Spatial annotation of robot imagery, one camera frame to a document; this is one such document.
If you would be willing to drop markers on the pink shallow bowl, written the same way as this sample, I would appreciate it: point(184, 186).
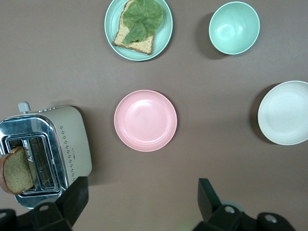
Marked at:
point(145, 120)

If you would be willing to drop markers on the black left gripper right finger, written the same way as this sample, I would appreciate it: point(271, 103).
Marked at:
point(209, 202)

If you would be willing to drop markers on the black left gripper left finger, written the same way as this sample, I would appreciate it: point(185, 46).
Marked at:
point(72, 202)

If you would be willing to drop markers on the beige shallow bowl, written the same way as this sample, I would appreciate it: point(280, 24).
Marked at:
point(284, 113)

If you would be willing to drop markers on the beige and chrome toaster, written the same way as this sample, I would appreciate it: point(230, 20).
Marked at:
point(72, 134)

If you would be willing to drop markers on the mint green deep bowl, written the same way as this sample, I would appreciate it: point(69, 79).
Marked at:
point(233, 29)

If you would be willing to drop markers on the green lettuce leaf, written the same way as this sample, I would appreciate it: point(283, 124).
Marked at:
point(144, 16)

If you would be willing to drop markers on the mint green plate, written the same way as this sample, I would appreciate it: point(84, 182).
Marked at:
point(110, 26)

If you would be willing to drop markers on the brown bread slice in toaster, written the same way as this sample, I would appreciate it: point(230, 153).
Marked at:
point(16, 172)

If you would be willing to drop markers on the brown bread slice with lettuce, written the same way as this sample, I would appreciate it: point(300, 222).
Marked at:
point(142, 44)

